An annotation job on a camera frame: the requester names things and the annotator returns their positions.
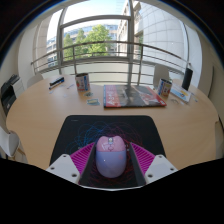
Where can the red and black magazine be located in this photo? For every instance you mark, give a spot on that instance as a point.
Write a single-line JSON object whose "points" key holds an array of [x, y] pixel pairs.
{"points": [[133, 96]]}

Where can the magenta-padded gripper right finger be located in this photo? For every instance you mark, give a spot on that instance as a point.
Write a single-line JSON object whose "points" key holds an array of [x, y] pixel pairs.
{"points": [[160, 168]]}

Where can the black whiteboard eraser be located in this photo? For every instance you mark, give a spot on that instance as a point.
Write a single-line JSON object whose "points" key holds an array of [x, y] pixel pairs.
{"points": [[56, 80]]}

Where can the white mug with red print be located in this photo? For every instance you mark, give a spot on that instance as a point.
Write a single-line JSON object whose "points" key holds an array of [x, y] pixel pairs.
{"points": [[82, 82]]}

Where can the small blue and white box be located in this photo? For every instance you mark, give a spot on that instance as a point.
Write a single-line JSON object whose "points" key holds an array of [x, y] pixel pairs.
{"points": [[164, 87]]}

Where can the black mouse pad, coloured print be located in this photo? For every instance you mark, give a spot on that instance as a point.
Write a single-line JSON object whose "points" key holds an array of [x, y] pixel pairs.
{"points": [[106, 128]]}

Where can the white and blue leaflet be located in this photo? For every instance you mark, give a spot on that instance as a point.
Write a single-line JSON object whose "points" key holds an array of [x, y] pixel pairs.
{"points": [[181, 92]]}

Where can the small white card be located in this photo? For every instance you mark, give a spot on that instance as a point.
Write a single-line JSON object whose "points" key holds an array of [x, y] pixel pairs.
{"points": [[70, 86]]}

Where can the small teal sticker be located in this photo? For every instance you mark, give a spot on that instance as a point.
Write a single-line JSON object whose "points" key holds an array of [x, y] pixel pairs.
{"points": [[93, 102], [88, 94]]}

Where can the black and white office printer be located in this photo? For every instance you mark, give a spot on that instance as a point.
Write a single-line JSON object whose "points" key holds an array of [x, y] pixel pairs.
{"points": [[8, 92]]}

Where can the grey window frame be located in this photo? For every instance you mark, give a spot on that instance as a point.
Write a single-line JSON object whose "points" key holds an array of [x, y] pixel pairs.
{"points": [[61, 36]]}

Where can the pink and lilac computer mouse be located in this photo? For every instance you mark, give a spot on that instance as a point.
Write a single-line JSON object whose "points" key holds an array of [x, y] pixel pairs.
{"points": [[111, 158]]}

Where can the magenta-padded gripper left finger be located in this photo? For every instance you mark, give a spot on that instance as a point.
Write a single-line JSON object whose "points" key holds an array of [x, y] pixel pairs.
{"points": [[63, 168]]}

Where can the white chair with wooden legs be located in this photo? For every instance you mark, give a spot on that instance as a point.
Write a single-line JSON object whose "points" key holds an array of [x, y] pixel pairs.
{"points": [[8, 143]]}

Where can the grey metal balcony railing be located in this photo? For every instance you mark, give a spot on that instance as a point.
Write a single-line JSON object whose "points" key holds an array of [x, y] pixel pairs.
{"points": [[100, 59]]}

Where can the blue marker pen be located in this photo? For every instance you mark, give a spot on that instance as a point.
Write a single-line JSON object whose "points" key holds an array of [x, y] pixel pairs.
{"points": [[56, 85]]}

